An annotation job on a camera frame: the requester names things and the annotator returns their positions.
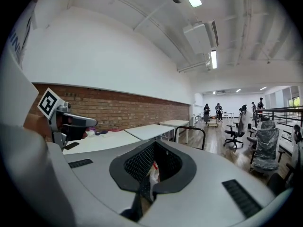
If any black smartphone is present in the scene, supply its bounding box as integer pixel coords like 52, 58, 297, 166
63, 141, 80, 150

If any person's left forearm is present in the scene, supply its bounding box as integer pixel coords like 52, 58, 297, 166
22, 113, 54, 139

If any black metal railing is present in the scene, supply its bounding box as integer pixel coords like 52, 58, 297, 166
254, 107, 303, 127

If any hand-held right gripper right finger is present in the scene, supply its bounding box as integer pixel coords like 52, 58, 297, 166
138, 138, 294, 227

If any black armchair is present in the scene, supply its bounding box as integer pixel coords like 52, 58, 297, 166
267, 163, 296, 196

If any white ceiling air conditioner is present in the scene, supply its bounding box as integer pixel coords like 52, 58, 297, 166
182, 20, 220, 54

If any white table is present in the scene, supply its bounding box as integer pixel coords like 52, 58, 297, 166
124, 123, 176, 141
62, 129, 142, 155
159, 119, 190, 144

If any plastic-wrapped office chair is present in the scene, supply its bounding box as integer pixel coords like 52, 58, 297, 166
291, 124, 303, 170
247, 121, 286, 174

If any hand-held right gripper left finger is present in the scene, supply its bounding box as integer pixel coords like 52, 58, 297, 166
46, 138, 157, 227

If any black office chair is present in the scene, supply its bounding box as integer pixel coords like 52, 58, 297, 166
223, 107, 249, 150

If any wooden trolley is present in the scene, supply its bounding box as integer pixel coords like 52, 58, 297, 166
207, 117, 220, 128

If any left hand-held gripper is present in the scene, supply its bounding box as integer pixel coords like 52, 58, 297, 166
37, 87, 98, 149

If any person's white shirt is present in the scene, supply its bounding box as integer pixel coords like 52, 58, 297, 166
0, 0, 48, 227

